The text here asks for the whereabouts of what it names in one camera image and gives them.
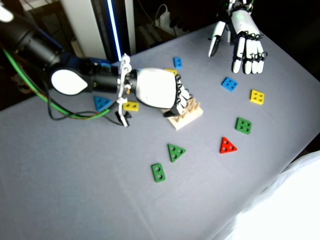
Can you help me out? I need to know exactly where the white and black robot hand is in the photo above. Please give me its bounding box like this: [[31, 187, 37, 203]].
[[134, 66, 195, 118], [207, 8, 268, 75]]

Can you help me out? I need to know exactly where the blue rectangle block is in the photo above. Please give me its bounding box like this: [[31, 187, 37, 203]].
[[173, 56, 184, 70]]

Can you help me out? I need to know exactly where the yellow rectangle block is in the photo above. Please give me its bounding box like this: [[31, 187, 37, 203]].
[[122, 101, 140, 113]]

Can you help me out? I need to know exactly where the wooden peg board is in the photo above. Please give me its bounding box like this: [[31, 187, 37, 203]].
[[163, 98, 204, 131]]

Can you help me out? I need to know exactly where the blue square block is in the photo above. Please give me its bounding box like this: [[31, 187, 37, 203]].
[[221, 76, 239, 93]]

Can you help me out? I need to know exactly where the blue triangle block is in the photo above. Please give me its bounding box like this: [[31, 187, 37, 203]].
[[93, 95, 113, 113]]

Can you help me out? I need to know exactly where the green triangle block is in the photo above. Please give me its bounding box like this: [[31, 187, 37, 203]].
[[167, 143, 187, 163]]

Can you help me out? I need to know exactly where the yellow square block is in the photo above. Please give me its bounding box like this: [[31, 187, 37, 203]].
[[249, 89, 266, 105]]

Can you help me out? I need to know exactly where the green rectangle block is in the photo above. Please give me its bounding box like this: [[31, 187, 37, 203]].
[[151, 162, 167, 183]]

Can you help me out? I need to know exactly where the red triangle block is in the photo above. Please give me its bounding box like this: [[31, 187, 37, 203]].
[[219, 136, 238, 155]]

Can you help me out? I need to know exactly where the green square block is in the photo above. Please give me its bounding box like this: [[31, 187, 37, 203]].
[[234, 116, 253, 136]]

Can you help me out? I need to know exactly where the white power strip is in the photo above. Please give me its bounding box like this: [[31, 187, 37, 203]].
[[154, 3, 187, 36]]

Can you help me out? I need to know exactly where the grey tablecloth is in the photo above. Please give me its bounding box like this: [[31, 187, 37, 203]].
[[0, 21, 320, 240]]

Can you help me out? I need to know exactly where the white cloth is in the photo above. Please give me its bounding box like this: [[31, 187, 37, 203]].
[[218, 149, 320, 240]]

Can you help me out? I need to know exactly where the wrist camera on white bracket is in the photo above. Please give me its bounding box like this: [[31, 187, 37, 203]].
[[115, 53, 133, 128]]

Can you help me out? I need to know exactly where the black cable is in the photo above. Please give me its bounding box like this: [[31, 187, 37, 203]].
[[46, 74, 128, 126]]

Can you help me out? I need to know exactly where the green cable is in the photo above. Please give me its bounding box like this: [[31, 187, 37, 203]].
[[1, 47, 112, 121]]

